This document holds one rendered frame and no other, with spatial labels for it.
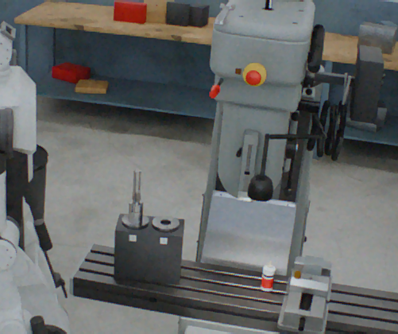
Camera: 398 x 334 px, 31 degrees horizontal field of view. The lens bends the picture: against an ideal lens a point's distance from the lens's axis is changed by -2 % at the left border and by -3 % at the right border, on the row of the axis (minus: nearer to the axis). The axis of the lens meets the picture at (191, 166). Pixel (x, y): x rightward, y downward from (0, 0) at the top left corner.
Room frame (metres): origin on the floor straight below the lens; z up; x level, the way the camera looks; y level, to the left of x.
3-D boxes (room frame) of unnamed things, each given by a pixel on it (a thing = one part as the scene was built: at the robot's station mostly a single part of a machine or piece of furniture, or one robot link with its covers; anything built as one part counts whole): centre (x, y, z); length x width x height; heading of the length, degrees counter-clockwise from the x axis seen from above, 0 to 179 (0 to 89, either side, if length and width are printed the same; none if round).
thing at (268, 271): (2.06, -0.28, 1.01); 0.04 x 0.04 x 0.11
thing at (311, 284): (1.96, -0.41, 1.04); 0.12 x 0.06 x 0.04; 78
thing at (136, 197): (2.10, 0.17, 1.27); 0.03 x 0.03 x 0.11
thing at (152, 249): (2.10, 0.12, 1.05); 0.22 x 0.12 x 0.20; 89
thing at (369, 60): (2.30, -0.56, 1.62); 0.20 x 0.09 x 0.21; 171
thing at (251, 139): (1.95, -0.16, 1.45); 0.04 x 0.04 x 0.21; 81
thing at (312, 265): (2.02, -0.42, 1.07); 0.06 x 0.05 x 0.06; 78
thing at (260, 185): (1.85, -0.20, 1.43); 0.07 x 0.07 x 0.06
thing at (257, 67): (1.83, -0.14, 1.76); 0.06 x 0.02 x 0.06; 81
